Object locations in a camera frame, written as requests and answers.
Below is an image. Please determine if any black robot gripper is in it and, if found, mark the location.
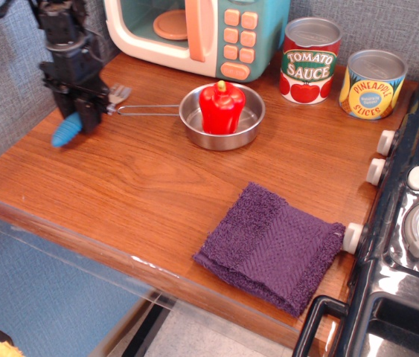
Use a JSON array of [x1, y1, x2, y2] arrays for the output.
[[39, 31, 109, 134]]

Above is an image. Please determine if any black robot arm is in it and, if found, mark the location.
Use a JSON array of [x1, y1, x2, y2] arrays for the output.
[[29, 1, 109, 134]]

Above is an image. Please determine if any toy microwave oven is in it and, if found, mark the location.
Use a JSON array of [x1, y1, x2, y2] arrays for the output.
[[103, 0, 290, 83]]

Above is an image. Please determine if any small steel pan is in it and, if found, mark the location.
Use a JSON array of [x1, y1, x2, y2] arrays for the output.
[[116, 83, 266, 152]]

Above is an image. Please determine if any red toy bell pepper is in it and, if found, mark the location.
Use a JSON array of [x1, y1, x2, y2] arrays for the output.
[[199, 80, 246, 135]]

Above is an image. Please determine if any tomato sauce can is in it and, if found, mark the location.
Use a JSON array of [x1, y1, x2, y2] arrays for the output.
[[279, 17, 342, 105]]

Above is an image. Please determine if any purple folded towel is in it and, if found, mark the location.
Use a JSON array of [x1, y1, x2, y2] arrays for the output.
[[193, 182, 345, 318]]

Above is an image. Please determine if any pineapple slices can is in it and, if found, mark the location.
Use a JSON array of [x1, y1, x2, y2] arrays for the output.
[[339, 49, 408, 120]]

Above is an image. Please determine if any grey stove knob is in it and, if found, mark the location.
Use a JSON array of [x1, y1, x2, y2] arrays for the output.
[[365, 158, 386, 186], [342, 222, 364, 254], [377, 130, 396, 156]]

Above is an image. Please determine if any black toy stove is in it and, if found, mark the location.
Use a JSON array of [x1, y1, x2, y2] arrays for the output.
[[293, 83, 419, 356]]

